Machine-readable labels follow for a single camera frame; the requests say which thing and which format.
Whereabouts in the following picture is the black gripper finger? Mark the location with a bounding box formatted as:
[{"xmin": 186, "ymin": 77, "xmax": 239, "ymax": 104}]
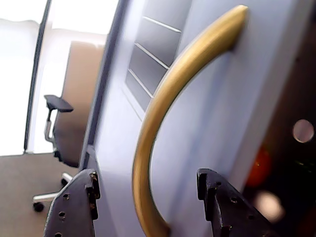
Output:
[
  {"xmin": 44, "ymin": 169, "xmax": 101, "ymax": 237},
  {"xmin": 197, "ymin": 167, "xmax": 279, "ymax": 237}
]

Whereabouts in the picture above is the blue fridge door with list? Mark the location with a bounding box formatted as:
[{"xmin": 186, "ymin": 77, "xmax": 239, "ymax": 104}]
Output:
[{"xmin": 79, "ymin": 0, "xmax": 309, "ymax": 237}]

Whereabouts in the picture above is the long gold fridge door handle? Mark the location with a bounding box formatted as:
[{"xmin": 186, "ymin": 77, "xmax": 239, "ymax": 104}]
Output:
[{"xmin": 132, "ymin": 4, "xmax": 249, "ymax": 237}]

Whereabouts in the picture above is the orange toy food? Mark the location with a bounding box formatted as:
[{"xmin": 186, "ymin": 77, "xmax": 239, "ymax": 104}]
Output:
[{"xmin": 245, "ymin": 145, "xmax": 272, "ymax": 187}]

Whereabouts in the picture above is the grey office chair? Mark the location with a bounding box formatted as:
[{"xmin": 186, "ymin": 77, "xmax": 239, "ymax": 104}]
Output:
[{"xmin": 32, "ymin": 94, "xmax": 96, "ymax": 212}]

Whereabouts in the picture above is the blue toy kitchen body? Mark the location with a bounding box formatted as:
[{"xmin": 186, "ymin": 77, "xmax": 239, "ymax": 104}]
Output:
[{"xmin": 243, "ymin": 0, "xmax": 316, "ymax": 237}]

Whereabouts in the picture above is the black shopping list sticker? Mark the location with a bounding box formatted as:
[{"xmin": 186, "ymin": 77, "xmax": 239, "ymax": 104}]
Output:
[{"xmin": 125, "ymin": 0, "xmax": 193, "ymax": 112}]

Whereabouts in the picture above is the dark window frame post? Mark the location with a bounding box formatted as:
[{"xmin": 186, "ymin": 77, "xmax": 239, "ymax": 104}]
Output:
[{"xmin": 23, "ymin": 0, "xmax": 53, "ymax": 155}]

